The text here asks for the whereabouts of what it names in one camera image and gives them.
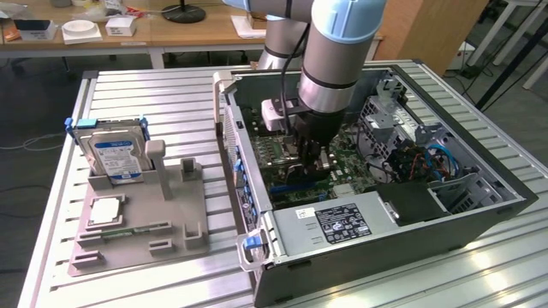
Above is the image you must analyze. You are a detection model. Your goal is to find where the green motherboard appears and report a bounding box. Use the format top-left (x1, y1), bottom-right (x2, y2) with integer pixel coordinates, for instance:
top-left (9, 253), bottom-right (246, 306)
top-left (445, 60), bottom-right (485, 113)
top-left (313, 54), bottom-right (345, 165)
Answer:
top-left (245, 108), bottom-right (373, 206)

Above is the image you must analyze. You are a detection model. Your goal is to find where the CPU socket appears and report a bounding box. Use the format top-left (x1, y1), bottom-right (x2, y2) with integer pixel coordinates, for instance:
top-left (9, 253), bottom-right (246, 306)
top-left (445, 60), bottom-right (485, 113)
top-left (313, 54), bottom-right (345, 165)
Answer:
top-left (277, 134), bottom-right (308, 158)

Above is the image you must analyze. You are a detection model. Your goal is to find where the silver CPU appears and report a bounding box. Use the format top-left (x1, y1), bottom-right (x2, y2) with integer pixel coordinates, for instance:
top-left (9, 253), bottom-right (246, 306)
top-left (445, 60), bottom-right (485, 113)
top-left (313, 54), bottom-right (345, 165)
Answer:
top-left (88, 198), bottom-right (122, 225)

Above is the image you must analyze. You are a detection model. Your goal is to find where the metal disk bay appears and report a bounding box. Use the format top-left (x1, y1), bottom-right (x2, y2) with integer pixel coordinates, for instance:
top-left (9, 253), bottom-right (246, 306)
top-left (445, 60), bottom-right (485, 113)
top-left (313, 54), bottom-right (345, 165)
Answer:
top-left (357, 78), bottom-right (433, 161)

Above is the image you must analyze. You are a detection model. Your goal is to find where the black plastic shroud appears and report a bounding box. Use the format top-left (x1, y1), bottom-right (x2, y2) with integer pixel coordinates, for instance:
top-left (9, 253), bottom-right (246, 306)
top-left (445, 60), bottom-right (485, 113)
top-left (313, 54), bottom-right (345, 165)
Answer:
top-left (374, 183), bottom-right (450, 227)

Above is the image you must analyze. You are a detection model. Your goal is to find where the white round dish box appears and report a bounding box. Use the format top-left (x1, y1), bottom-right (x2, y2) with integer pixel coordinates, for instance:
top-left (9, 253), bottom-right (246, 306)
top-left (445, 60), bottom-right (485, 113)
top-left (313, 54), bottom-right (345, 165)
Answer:
top-left (61, 21), bottom-right (104, 45)

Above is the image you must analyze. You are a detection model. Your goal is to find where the white box with black lid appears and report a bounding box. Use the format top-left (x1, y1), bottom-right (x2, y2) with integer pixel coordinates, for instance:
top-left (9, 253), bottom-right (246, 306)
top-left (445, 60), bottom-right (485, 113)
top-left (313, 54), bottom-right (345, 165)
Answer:
top-left (12, 19), bottom-right (56, 41)

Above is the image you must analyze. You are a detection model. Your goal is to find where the small white carton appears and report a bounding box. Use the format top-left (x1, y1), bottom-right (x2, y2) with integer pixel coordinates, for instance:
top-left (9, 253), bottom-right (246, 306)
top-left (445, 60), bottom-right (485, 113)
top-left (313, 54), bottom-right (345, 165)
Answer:
top-left (104, 16), bottom-right (137, 37)

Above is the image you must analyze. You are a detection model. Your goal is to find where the red wire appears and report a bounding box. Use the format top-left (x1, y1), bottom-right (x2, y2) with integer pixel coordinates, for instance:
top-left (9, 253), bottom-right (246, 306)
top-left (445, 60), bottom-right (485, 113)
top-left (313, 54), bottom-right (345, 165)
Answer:
top-left (408, 150), bottom-right (429, 180)

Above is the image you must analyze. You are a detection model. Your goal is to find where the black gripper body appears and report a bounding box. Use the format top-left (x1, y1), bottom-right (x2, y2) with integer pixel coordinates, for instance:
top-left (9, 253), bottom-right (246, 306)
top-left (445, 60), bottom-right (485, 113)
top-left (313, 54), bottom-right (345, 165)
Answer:
top-left (294, 108), bottom-right (345, 151)

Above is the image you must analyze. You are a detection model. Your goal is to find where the black wire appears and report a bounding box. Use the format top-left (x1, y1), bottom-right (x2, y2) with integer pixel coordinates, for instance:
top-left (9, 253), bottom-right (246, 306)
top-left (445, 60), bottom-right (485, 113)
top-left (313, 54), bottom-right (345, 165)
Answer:
top-left (366, 153), bottom-right (412, 184)

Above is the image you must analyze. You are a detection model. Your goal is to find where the black open PC case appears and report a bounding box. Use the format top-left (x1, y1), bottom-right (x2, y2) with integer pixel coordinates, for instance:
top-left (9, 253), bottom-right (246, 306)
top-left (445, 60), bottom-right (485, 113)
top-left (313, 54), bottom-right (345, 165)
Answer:
top-left (212, 62), bottom-right (540, 307)

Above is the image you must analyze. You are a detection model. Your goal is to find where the blue wire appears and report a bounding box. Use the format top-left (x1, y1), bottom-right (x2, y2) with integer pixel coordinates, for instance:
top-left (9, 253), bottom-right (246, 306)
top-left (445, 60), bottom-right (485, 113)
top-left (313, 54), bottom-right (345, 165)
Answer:
top-left (426, 144), bottom-right (462, 180)

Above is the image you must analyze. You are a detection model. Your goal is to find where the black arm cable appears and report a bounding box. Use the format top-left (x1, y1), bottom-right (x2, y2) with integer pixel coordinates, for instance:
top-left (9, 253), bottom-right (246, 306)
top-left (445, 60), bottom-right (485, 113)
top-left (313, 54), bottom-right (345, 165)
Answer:
top-left (278, 0), bottom-right (316, 139)

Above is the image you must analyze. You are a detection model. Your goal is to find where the silver chipset heatsink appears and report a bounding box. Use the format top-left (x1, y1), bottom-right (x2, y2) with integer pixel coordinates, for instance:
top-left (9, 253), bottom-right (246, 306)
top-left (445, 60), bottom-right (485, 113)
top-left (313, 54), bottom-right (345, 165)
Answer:
top-left (332, 184), bottom-right (358, 197)

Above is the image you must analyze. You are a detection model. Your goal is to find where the white paper stack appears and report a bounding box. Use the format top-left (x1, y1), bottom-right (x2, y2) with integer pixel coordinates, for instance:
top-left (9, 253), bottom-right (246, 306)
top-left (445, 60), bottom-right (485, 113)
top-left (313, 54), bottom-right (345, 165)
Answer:
top-left (230, 14), bottom-right (269, 39)

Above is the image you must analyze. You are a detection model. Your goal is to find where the grey parts rack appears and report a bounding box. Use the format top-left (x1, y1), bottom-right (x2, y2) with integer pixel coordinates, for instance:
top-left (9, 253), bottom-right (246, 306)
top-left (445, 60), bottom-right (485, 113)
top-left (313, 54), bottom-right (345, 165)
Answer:
top-left (68, 139), bottom-right (212, 279)

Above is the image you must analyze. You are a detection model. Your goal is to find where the black lamp base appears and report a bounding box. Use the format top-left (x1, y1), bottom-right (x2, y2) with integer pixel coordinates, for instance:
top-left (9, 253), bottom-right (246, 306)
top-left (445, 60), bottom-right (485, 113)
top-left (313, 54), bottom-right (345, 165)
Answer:
top-left (161, 0), bottom-right (206, 23)

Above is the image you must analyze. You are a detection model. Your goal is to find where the grey drive cage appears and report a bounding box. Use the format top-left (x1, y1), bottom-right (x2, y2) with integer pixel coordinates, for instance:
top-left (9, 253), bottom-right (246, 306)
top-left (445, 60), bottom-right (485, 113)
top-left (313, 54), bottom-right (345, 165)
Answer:
top-left (426, 166), bottom-right (506, 214)

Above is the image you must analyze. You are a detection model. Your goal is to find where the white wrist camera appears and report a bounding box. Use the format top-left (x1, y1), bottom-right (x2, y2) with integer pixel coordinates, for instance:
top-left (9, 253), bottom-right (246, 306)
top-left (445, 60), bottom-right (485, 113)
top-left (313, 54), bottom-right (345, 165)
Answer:
top-left (260, 98), bottom-right (300, 132)

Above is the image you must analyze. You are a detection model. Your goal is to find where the hard disk with blue carrier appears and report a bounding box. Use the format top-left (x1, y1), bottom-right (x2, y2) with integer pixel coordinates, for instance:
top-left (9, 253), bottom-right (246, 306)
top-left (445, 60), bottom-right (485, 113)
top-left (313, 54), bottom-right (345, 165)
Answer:
top-left (64, 117), bottom-right (149, 186)

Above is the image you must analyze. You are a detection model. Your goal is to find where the white table frame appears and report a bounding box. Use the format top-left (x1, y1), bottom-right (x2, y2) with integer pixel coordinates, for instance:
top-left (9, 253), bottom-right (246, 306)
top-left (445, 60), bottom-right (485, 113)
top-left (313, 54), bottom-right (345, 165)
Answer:
top-left (468, 0), bottom-right (548, 90)

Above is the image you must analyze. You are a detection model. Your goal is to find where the blue expansion slot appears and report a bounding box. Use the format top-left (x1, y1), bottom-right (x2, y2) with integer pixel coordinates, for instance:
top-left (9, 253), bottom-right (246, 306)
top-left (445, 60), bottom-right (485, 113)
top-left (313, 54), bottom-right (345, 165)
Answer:
top-left (269, 183), bottom-right (316, 195)

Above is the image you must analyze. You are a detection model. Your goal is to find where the loose green RAM stick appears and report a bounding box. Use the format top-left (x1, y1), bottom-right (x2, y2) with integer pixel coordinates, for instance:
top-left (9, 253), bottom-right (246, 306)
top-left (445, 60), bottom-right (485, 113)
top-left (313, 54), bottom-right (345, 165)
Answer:
top-left (100, 226), bottom-right (169, 240)

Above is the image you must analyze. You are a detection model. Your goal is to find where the wooden desk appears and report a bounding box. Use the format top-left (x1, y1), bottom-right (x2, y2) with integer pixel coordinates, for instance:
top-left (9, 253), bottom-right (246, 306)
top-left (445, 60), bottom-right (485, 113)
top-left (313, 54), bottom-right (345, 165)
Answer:
top-left (0, 0), bottom-right (384, 60)

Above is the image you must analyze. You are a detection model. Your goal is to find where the wooden cabinet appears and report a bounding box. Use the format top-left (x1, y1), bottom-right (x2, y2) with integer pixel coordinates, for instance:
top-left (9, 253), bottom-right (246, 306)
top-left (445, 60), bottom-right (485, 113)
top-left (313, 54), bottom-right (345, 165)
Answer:
top-left (372, 0), bottom-right (489, 78)

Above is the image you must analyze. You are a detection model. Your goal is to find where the silver power supply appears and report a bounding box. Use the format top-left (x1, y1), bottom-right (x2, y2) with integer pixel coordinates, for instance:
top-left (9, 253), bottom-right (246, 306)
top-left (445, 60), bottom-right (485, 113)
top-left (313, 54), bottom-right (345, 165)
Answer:
top-left (272, 191), bottom-right (402, 257)

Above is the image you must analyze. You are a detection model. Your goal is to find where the black nvidia graphics card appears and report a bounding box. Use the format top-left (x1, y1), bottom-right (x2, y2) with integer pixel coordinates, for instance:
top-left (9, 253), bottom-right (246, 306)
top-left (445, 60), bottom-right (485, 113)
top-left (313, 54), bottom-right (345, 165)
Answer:
top-left (273, 160), bottom-right (333, 189)

